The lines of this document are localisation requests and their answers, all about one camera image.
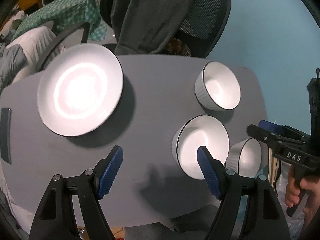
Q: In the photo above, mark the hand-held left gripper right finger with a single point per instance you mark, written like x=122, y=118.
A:
x=208, y=172

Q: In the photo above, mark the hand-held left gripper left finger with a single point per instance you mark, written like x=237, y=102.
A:
x=110, y=173

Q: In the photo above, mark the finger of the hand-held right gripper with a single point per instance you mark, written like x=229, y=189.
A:
x=261, y=135
x=272, y=127

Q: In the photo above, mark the white ribbed bowl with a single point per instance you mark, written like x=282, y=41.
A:
x=220, y=87
x=246, y=155
x=197, y=140

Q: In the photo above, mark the white plate with dark rim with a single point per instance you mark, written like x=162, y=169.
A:
x=80, y=90

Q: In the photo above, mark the person's right hand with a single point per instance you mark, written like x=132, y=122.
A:
x=289, y=192

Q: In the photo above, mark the wooden plank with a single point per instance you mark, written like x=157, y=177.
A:
x=272, y=161

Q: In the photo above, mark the dark smartphone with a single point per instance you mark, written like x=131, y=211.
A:
x=6, y=135

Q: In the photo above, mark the black mesh office chair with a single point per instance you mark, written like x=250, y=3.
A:
x=210, y=10

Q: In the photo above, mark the white pillow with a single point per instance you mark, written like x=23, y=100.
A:
x=35, y=47

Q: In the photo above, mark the grey duvet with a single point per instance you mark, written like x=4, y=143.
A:
x=11, y=62

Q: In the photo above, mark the dark grey hoodie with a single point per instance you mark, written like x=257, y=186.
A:
x=155, y=15

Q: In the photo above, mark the green checked tablecloth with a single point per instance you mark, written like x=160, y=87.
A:
x=62, y=15

